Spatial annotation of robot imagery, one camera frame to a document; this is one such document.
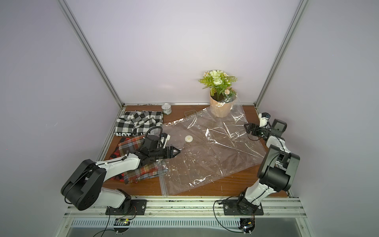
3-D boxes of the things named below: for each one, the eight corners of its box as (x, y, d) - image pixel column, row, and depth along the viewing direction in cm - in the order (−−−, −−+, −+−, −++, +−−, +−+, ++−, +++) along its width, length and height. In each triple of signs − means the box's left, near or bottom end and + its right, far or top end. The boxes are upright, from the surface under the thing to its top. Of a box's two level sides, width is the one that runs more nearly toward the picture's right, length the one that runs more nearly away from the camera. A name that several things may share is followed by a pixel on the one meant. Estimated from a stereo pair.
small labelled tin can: (161, 114, 114) (160, 111, 111) (163, 106, 120) (162, 102, 117) (171, 114, 114) (170, 111, 111) (172, 106, 120) (171, 102, 117)
